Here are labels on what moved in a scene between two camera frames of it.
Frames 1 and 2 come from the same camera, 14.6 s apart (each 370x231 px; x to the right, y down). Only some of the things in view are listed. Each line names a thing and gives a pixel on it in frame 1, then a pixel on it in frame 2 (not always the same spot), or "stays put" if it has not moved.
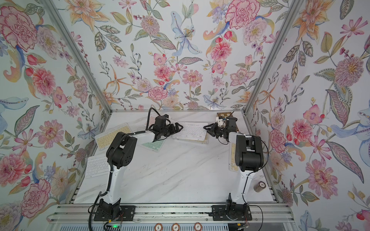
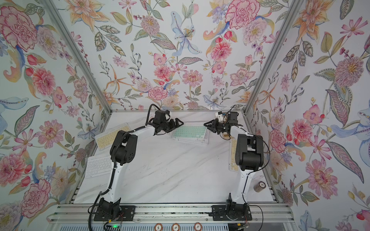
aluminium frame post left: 77,56 stays put
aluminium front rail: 83,213 stays put
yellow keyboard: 232,165 stays put
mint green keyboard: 155,146 to 193,132
